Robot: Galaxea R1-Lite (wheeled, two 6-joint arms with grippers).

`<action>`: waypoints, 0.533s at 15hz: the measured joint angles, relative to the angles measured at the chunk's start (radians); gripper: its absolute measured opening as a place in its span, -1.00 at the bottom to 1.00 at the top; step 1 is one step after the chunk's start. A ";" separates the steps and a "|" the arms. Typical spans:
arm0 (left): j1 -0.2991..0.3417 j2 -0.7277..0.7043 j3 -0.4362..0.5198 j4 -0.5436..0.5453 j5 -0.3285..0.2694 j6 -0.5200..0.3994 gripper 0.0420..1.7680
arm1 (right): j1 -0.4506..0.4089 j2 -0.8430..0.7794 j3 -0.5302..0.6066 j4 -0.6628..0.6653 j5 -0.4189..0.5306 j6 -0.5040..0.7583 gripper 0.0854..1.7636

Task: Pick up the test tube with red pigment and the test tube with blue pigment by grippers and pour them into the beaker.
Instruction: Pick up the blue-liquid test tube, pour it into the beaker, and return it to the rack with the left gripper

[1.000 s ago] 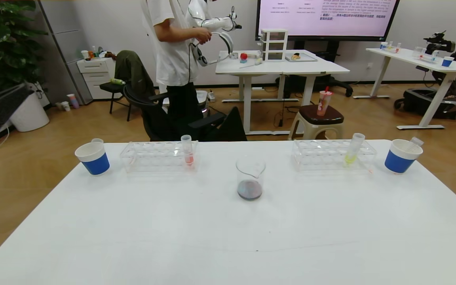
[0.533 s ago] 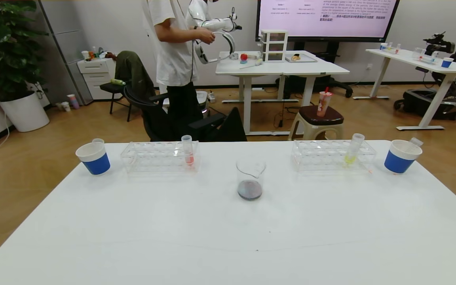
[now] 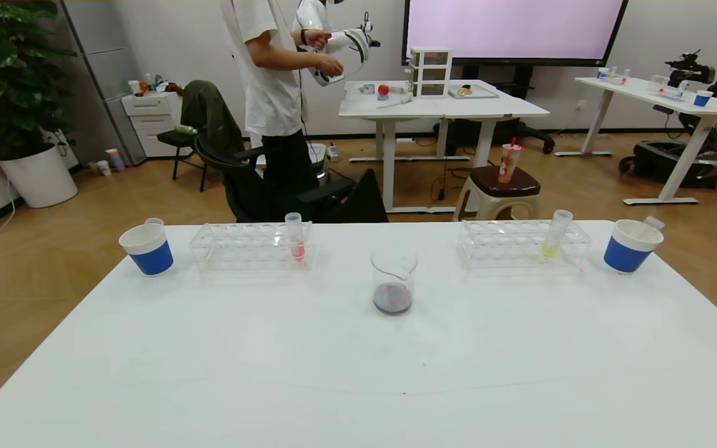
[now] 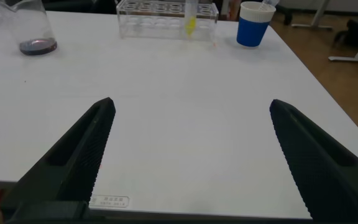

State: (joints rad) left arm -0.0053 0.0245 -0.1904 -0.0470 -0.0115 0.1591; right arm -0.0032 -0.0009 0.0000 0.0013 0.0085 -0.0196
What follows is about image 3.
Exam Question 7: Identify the orange-red pigment test tube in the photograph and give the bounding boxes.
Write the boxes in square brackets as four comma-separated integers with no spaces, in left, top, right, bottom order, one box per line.
[635,215,666,240]

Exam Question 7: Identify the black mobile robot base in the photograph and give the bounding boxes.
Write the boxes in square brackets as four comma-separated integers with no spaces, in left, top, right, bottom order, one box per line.
[619,140,717,189]

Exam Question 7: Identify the pink-red pigment test tube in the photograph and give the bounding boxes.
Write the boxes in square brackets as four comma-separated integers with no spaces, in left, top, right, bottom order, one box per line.
[284,212,307,261]

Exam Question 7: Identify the clear glass beaker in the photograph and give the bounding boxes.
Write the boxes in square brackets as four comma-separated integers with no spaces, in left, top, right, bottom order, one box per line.
[370,246,419,317]

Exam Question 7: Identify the clear acrylic tube rack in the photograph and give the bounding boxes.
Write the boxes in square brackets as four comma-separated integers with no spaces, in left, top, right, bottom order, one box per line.
[457,218,592,270]
[189,221,313,273]

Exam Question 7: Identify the yellow pigment test tube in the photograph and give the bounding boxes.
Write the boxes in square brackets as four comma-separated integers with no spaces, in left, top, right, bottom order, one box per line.
[541,209,574,259]

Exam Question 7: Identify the small clear tube rack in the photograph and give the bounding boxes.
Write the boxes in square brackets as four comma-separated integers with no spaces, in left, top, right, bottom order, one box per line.
[648,73,690,99]

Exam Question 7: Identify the black office chair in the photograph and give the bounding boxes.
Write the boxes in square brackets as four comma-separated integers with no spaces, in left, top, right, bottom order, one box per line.
[195,134,356,223]

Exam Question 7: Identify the white double desk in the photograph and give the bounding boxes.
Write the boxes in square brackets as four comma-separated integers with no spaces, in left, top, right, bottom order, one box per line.
[338,79,550,214]

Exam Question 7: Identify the beige stool brown seat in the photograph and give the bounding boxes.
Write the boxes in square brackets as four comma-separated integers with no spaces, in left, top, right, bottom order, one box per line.
[453,165,542,222]

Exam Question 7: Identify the drink cup red straw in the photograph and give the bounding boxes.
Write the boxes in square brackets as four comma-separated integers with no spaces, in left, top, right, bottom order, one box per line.
[498,137,523,184]

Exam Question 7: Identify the person in white t-shirt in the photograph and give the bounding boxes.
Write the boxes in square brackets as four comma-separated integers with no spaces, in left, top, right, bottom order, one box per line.
[219,0,345,218]

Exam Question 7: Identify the white mini drawer organiser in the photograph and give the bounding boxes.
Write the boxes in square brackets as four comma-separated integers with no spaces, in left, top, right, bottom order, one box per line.
[409,45,453,98]

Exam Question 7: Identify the grey tray with food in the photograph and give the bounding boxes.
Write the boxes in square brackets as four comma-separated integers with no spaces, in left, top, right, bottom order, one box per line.
[448,83,500,99]

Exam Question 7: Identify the white humanoid robot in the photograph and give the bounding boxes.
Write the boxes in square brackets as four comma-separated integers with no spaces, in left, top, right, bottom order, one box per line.
[293,0,381,181]

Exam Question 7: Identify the green jacket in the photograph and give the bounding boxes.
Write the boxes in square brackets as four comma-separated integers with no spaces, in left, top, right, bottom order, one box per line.
[179,80,244,164]

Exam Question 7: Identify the black side chair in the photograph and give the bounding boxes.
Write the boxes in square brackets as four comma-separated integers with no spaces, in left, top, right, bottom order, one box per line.
[157,126,210,192]

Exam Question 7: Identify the black TV stand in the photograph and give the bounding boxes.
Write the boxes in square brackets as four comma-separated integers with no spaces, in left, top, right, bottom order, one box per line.
[433,62,555,154]

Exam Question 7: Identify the white drawer cabinet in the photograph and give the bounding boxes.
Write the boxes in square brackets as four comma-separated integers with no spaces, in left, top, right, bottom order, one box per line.
[121,90,186,157]

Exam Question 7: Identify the large display screen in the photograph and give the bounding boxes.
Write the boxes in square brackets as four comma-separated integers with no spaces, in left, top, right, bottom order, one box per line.
[401,0,630,67]

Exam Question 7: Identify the grey tall cabinet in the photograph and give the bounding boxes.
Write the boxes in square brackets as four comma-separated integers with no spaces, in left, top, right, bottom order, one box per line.
[60,0,148,166]

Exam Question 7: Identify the white plant pot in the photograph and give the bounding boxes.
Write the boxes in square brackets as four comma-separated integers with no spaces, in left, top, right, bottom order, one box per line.
[0,144,79,208]

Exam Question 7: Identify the white standing desk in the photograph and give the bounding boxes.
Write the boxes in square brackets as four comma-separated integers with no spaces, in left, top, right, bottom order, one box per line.
[575,75,717,205]

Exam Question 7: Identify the green potted plant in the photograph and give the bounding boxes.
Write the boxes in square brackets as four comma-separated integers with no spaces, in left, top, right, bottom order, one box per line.
[0,0,77,160]

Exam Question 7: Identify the black camera rig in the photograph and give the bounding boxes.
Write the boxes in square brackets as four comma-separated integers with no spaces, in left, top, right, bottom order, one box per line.
[665,50,717,88]

